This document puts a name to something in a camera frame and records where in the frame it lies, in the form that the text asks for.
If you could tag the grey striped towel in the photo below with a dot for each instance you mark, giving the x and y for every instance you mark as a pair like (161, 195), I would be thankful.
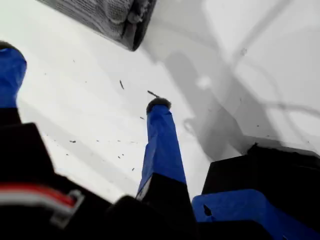
(100, 17)

